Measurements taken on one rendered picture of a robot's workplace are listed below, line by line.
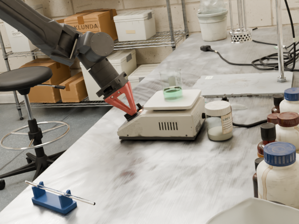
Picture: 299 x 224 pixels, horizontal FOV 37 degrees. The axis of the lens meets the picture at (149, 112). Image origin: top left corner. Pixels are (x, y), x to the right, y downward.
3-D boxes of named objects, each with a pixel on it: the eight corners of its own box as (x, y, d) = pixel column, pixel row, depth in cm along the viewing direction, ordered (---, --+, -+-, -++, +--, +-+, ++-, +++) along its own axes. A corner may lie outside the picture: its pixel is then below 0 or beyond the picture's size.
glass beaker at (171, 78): (159, 99, 112) (154, 68, 109) (178, 94, 113) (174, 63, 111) (169, 106, 106) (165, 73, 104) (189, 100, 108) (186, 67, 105)
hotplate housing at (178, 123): (117, 141, 113) (112, 111, 110) (135, 120, 124) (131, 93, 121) (204, 142, 105) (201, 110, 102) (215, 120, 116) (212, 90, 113)
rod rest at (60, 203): (31, 202, 90) (27, 186, 89) (44, 194, 92) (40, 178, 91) (65, 214, 84) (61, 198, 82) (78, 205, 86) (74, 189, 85)
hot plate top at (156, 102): (142, 110, 108) (141, 106, 107) (157, 93, 118) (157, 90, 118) (191, 109, 103) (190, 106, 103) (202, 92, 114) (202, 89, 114)
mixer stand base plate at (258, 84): (186, 98, 135) (186, 95, 135) (200, 78, 153) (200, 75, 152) (290, 95, 125) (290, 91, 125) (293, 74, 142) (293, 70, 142)
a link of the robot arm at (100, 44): (58, 26, 110) (48, 58, 108) (69, 9, 100) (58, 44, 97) (103, 44, 114) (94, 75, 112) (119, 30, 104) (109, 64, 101)
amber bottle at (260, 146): (262, 171, 88) (258, 120, 84) (285, 174, 86) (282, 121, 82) (256, 183, 84) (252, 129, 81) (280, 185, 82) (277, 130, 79)
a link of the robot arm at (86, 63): (87, 41, 114) (70, 53, 111) (95, 33, 107) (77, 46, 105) (104, 63, 115) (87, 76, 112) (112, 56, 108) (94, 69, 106)
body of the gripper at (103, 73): (128, 76, 116) (111, 53, 115) (120, 84, 106) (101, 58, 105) (109, 90, 117) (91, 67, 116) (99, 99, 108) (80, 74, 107)
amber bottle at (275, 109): (270, 134, 103) (268, 98, 100) (273, 128, 106) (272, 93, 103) (286, 135, 102) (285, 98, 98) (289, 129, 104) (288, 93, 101)
